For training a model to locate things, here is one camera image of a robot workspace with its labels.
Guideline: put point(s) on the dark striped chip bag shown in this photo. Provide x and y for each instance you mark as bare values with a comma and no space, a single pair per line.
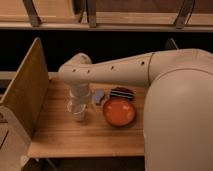
122,92

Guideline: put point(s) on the clear plastic cup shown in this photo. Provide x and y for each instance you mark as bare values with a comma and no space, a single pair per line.
77,108

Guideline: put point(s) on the left wooden side panel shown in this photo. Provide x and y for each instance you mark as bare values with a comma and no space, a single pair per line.
23,98

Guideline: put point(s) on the right dark side panel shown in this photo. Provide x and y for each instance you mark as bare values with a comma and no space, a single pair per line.
171,44

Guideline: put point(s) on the orange bowl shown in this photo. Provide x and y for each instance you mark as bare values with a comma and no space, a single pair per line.
119,111

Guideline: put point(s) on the wooden shelf with brackets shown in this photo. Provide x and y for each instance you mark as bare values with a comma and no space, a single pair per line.
108,15

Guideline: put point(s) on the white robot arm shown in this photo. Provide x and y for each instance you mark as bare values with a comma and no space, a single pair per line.
178,109

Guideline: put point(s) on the blue sponge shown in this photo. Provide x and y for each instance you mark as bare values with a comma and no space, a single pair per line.
99,95

